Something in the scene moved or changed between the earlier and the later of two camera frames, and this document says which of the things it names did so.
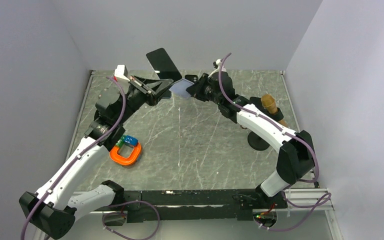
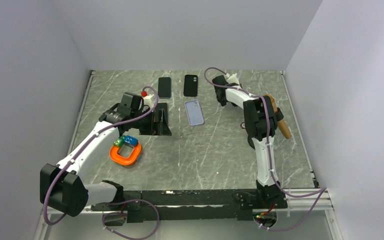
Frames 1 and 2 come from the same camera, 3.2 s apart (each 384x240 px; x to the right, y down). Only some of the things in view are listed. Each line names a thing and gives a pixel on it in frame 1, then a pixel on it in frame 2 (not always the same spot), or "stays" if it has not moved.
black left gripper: x=156 y=87 -> x=156 y=128
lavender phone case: x=178 y=89 -> x=194 y=112
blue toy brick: x=131 y=140 stays
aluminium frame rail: x=303 y=199 stays
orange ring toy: x=125 y=161 stays
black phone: x=161 y=62 -> x=163 y=106
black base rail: x=151 y=205 stays
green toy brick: x=121 y=141 stays
